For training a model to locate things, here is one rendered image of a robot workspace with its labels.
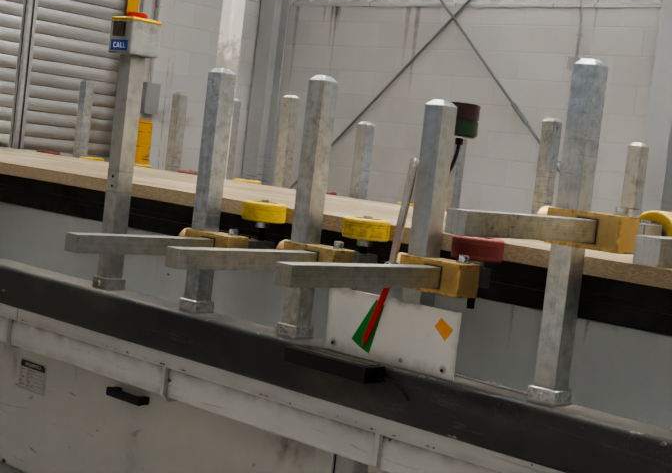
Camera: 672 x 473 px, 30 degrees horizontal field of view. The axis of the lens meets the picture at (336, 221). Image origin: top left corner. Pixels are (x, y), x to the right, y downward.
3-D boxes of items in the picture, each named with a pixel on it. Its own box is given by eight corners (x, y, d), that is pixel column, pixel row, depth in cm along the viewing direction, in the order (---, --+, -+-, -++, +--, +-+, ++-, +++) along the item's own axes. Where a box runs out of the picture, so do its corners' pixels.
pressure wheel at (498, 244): (475, 312, 188) (484, 236, 187) (433, 304, 193) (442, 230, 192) (506, 312, 193) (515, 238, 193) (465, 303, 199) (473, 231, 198)
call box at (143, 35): (129, 57, 235) (133, 15, 234) (106, 56, 239) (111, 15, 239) (158, 62, 240) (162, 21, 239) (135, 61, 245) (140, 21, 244)
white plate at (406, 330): (451, 381, 182) (459, 313, 181) (322, 347, 199) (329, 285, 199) (453, 381, 182) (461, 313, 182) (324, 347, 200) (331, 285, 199)
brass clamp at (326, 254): (328, 281, 199) (332, 249, 198) (269, 268, 208) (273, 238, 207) (354, 281, 203) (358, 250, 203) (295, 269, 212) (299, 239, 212)
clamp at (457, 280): (456, 298, 182) (460, 264, 182) (386, 284, 191) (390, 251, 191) (479, 298, 186) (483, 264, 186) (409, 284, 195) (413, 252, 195)
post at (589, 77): (552, 409, 171) (596, 58, 169) (530, 403, 174) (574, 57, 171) (565, 407, 174) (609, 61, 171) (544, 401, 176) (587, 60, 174)
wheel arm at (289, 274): (290, 294, 161) (293, 261, 161) (271, 290, 164) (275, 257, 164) (488, 293, 193) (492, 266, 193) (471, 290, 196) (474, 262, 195)
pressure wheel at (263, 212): (281, 266, 225) (288, 203, 225) (236, 262, 224) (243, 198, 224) (279, 262, 233) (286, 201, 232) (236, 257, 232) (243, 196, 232)
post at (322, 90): (291, 367, 205) (324, 74, 203) (276, 363, 208) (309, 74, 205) (306, 366, 208) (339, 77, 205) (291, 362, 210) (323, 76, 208)
